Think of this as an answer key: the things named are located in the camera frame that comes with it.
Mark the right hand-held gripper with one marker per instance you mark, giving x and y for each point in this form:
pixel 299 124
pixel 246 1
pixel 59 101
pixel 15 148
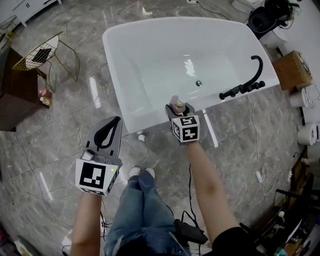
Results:
pixel 187 130

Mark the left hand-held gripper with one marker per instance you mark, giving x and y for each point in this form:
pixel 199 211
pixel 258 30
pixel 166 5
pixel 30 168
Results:
pixel 97 175

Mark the small pink bottle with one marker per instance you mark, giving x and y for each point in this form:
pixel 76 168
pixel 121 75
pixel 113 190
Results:
pixel 177 105

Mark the white bathtub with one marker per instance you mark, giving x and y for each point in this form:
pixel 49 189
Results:
pixel 175 62

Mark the person's left forearm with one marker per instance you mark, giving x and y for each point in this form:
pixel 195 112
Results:
pixel 87 225

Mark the person's right forearm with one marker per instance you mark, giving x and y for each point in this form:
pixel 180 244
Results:
pixel 207 190

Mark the black bathtub faucet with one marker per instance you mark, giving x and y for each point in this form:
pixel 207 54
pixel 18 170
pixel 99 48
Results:
pixel 250 83

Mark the person's white left shoe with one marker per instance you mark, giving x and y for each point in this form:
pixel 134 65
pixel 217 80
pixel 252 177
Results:
pixel 135 172

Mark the person's white shoe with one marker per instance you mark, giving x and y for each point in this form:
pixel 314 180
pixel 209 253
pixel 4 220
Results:
pixel 150 172
pixel 135 172

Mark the person's white right shoe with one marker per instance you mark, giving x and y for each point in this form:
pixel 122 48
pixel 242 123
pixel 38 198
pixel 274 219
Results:
pixel 150 172

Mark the pink bottle on shelf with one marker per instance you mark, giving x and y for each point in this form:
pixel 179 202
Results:
pixel 45 93

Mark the person's blue jeans legs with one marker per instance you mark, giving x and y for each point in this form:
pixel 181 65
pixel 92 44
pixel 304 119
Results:
pixel 140 215

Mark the dark wooden cabinet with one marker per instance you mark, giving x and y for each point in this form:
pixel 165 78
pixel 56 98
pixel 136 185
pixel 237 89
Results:
pixel 17 95

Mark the white power adapter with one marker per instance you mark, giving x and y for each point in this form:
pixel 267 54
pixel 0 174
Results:
pixel 258 176

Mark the white toilet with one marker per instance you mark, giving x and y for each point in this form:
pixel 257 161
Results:
pixel 308 96
pixel 273 40
pixel 310 133

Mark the brown cardboard box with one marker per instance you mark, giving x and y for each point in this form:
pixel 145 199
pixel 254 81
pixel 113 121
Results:
pixel 292 70

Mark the black battery pack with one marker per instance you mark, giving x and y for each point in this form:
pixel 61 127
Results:
pixel 190 231

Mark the black round bin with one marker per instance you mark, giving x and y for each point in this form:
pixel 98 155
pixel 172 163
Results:
pixel 262 17

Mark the person's black sleeve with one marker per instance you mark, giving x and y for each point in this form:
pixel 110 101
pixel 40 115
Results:
pixel 232 242

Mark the white low cabinet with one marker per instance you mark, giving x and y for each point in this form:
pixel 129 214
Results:
pixel 35 10

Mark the black workbench with clutter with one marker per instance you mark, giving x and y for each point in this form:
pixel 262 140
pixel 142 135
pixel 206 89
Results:
pixel 292 220

